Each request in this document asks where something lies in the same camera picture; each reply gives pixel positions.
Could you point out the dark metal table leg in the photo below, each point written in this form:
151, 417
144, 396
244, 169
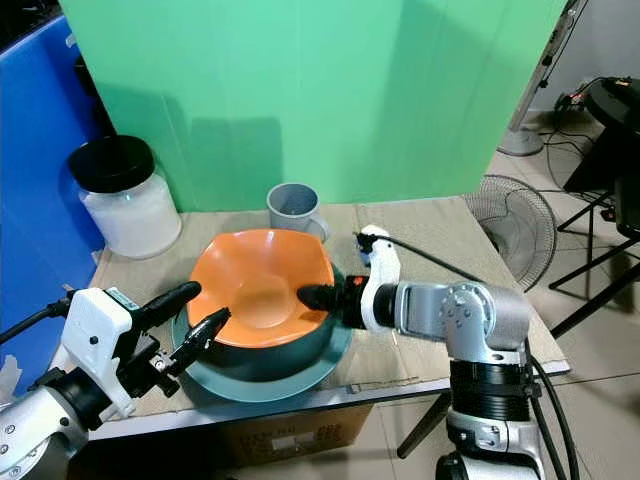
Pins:
423, 427

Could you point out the orange bowl with dark outside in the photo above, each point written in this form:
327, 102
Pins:
250, 268

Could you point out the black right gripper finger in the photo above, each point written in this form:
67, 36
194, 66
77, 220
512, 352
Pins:
323, 297

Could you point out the white floor stand with base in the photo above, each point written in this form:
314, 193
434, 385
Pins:
520, 143

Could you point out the teal round plate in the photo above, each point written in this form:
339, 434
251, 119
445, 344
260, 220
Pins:
295, 391

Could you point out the blue panel board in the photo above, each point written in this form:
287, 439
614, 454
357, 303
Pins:
40, 200

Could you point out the green backdrop board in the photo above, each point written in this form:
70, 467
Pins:
310, 90

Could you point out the brown cardboard box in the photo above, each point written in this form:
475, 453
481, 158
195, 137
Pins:
295, 437

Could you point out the black metal stand legs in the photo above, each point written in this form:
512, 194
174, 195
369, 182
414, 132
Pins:
595, 300

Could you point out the black round-topped equipment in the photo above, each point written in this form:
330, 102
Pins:
615, 120

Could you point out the grey mug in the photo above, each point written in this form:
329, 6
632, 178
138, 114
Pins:
290, 210

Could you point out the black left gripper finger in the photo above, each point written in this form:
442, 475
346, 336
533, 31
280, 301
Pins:
200, 338
170, 301

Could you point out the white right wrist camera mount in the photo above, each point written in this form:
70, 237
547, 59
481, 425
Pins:
382, 278

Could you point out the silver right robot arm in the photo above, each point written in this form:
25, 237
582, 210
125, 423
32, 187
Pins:
445, 308

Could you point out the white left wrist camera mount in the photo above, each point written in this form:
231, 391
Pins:
100, 330

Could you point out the white-filled jar with black lid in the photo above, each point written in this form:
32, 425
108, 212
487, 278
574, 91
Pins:
130, 220

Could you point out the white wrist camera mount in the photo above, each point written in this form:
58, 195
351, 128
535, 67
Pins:
100, 330
382, 278

